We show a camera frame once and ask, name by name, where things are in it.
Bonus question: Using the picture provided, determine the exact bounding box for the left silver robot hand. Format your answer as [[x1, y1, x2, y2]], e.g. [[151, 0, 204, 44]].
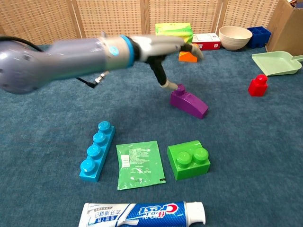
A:
[[131, 34, 204, 91]]

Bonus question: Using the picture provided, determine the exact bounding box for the long purple block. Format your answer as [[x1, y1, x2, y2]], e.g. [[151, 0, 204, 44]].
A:
[[169, 84, 209, 120]]

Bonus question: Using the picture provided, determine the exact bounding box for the red small block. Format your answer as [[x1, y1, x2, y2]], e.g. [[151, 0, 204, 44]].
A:
[[248, 74, 268, 97]]

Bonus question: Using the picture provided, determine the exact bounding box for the orange block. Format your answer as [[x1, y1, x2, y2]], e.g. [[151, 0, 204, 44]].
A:
[[178, 50, 198, 63]]

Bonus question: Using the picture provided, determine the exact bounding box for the dark blue block right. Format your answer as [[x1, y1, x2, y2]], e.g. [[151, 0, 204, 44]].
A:
[[247, 26, 272, 49]]

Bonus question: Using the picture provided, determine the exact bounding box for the green square block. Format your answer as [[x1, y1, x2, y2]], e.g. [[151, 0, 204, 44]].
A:
[[167, 140, 211, 182]]

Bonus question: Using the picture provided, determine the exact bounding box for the light blue long block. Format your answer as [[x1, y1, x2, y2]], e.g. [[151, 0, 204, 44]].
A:
[[79, 121, 116, 183]]

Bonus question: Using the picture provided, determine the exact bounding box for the green yellow tissue pack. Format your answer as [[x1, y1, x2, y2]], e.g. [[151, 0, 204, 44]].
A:
[[155, 22, 194, 44]]

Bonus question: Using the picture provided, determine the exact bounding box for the woven bamboo folding screen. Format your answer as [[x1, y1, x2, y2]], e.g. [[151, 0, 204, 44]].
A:
[[0, 0, 287, 45]]

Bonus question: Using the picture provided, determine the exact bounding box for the red white carton box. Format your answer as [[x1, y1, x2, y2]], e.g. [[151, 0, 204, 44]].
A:
[[192, 33, 222, 51]]

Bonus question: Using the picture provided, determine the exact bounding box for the beige bowl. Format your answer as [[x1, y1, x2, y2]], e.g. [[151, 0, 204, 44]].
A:
[[218, 26, 253, 51]]

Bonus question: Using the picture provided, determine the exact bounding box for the mint green dustpan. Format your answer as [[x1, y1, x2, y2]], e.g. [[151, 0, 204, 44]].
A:
[[251, 51, 303, 77]]

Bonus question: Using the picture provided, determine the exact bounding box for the green sachet packet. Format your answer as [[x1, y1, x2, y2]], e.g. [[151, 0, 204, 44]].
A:
[[116, 140, 167, 191]]

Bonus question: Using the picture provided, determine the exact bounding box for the teal carpet table mat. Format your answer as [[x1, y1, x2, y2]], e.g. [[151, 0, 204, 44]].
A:
[[0, 41, 303, 227]]

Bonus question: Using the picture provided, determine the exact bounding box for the brown cardboard box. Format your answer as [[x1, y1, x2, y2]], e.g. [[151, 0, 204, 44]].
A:
[[267, 0, 303, 55]]

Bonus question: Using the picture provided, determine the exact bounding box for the blue white toothpaste tube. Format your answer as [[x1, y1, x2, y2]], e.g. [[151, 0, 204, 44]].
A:
[[78, 201, 206, 227]]

